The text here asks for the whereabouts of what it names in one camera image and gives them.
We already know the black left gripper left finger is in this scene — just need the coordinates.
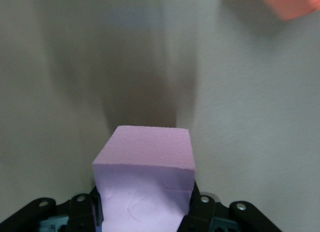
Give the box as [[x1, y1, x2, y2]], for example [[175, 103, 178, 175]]
[[0, 185, 105, 232]]

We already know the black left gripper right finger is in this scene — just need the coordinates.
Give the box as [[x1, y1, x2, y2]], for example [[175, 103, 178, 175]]
[[181, 183, 281, 232]]

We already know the pink foam block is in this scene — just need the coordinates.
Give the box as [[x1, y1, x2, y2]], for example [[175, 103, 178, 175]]
[[91, 125, 196, 232]]

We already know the orange foam block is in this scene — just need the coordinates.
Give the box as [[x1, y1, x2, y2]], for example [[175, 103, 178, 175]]
[[254, 0, 320, 21]]

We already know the brown table cover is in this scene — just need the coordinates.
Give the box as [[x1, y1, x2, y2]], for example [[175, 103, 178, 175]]
[[0, 0, 320, 232]]

